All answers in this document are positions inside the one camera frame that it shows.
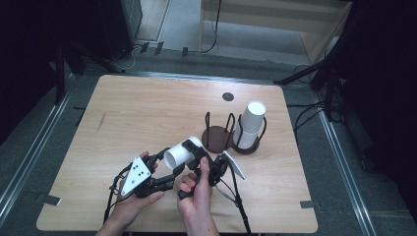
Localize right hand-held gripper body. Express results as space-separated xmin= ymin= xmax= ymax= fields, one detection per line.
xmin=209 ymin=150 xmax=246 ymax=187

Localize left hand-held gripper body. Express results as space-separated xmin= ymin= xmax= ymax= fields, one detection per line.
xmin=120 ymin=155 xmax=176 ymax=199

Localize white paper cup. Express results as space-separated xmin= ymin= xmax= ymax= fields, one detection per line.
xmin=232 ymin=128 xmax=264 ymax=150
xmin=162 ymin=136 xmax=205 ymax=170
xmin=239 ymin=99 xmax=268 ymax=135

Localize dark wooden cup holder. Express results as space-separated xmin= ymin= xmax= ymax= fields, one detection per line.
xmin=200 ymin=111 xmax=268 ymax=155

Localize person's left hand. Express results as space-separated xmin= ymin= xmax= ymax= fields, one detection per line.
xmin=111 ymin=150 xmax=165 ymax=224

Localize person's right hand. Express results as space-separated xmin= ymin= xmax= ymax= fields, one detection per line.
xmin=176 ymin=156 xmax=214 ymax=216

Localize black stand leg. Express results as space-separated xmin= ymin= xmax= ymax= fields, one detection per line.
xmin=65 ymin=40 xmax=127 ymax=74

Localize black metal stand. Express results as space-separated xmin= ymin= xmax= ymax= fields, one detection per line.
xmin=273 ymin=48 xmax=348 ymax=122

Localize black cabinet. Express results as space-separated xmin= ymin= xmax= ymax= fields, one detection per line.
xmin=97 ymin=0 xmax=144 ymax=62

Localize light wooden shelf unit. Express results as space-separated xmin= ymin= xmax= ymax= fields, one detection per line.
xmin=198 ymin=0 xmax=353 ymax=65

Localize dark curtain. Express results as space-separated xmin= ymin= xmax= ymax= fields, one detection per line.
xmin=0 ymin=0 xmax=102 ymax=146
xmin=340 ymin=0 xmax=417 ymax=224

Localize left hand-held gripper cable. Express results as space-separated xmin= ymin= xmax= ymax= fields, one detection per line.
xmin=102 ymin=163 xmax=136 ymax=225

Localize hand-held gripper cable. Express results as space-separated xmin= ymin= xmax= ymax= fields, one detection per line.
xmin=102 ymin=163 xmax=136 ymax=225
xmin=215 ymin=166 xmax=253 ymax=235

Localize right hand-held gripper cable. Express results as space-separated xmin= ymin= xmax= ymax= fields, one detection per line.
xmin=215 ymin=166 xmax=253 ymax=235

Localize metal floor rail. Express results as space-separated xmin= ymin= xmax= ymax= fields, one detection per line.
xmin=0 ymin=73 xmax=78 ymax=227
xmin=311 ymin=91 xmax=378 ymax=236
xmin=131 ymin=70 xmax=316 ymax=89

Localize white floor cable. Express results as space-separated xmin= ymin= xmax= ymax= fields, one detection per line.
xmin=122 ymin=42 xmax=146 ymax=72

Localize black floor cables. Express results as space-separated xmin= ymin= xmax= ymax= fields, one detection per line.
xmin=286 ymin=63 xmax=345 ymax=132

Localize black hanging cable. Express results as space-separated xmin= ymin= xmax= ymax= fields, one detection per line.
xmin=188 ymin=0 xmax=222 ymax=55

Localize black stand post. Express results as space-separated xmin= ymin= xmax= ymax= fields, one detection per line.
xmin=53 ymin=42 xmax=67 ymax=104

